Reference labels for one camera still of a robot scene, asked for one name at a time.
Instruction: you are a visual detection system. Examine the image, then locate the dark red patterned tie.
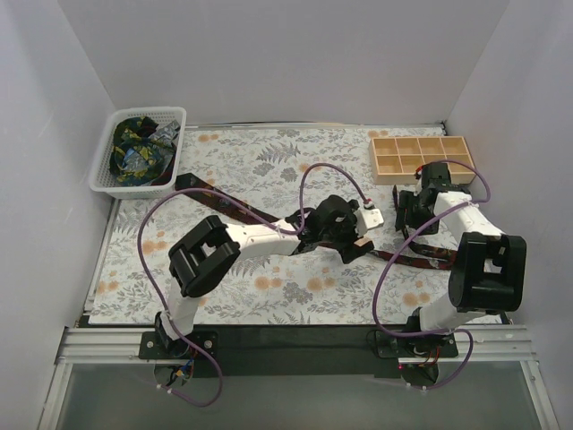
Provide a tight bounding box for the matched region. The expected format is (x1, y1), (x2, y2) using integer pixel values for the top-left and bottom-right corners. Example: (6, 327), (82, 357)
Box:
(175, 173), (457, 271)

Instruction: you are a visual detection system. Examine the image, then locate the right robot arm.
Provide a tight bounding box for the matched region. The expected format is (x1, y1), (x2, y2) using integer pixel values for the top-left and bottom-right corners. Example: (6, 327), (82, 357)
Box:
(392, 162), (526, 357)

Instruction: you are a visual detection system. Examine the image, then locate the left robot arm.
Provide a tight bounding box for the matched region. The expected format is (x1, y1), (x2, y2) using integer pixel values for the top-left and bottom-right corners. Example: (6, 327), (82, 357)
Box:
(155, 195), (384, 358)

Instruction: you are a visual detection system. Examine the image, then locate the wooden compartment box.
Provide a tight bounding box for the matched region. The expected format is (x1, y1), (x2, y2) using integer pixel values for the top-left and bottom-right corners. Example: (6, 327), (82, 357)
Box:
(369, 136), (475, 185)

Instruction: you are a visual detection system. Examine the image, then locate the floral table mat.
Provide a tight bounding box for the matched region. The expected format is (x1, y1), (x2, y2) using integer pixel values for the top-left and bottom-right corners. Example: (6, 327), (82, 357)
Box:
(86, 127), (449, 325)

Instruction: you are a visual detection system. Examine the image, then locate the silver blue patterned tie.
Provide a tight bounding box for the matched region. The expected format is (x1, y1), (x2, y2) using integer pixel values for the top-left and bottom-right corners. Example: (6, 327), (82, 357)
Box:
(146, 122), (180, 184)

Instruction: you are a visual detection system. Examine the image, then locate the white plastic basket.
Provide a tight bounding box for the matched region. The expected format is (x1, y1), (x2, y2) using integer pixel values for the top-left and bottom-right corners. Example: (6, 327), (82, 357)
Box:
(90, 107), (186, 200)

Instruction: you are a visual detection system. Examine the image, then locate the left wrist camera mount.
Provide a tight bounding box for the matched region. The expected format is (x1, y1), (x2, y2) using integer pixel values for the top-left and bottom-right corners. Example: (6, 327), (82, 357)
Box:
(360, 200), (384, 231)

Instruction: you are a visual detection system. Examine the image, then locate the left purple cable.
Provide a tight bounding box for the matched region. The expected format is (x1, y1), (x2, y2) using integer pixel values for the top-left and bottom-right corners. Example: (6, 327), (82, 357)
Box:
(136, 163), (371, 408)

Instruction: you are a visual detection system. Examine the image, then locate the purple cable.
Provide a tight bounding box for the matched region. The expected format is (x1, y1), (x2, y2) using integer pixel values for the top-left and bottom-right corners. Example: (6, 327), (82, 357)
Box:
(136, 163), (371, 408)
(373, 159), (492, 391)

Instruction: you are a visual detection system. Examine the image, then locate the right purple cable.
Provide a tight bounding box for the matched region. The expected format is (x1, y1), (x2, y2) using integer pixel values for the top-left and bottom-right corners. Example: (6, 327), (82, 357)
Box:
(373, 159), (492, 391)

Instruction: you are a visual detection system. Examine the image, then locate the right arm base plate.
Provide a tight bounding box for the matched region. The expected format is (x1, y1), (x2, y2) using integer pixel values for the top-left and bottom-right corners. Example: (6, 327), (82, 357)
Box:
(366, 330), (458, 359)

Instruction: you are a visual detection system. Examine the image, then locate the aluminium frame rail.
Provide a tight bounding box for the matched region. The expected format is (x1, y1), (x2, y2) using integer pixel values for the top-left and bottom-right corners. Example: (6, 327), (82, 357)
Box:
(39, 325), (559, 429)

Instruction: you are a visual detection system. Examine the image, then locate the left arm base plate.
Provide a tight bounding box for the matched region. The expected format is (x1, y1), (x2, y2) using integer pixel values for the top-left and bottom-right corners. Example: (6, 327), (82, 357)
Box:
(138, 331), (218, 360)

